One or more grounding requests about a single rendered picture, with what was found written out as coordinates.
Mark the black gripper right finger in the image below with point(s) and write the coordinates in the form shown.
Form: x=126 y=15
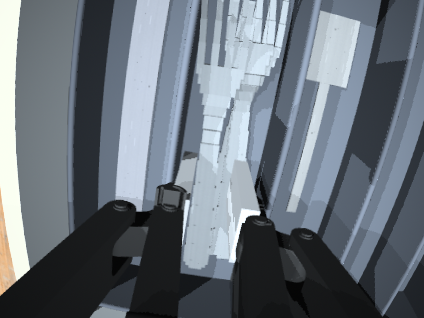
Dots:
x=259 y=285

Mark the white fork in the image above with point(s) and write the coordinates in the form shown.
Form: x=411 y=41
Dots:
x=257 y=58
x=276 y=53

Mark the grey tray dividers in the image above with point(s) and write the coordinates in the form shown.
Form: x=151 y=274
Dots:
x=380 y=102

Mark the grey cutlery tray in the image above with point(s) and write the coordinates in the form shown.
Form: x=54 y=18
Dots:
x=36 y=41

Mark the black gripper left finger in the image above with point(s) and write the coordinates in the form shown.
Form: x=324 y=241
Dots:
x=73 y=279

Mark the silver fork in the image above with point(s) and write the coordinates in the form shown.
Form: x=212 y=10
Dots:
x=218 y=84

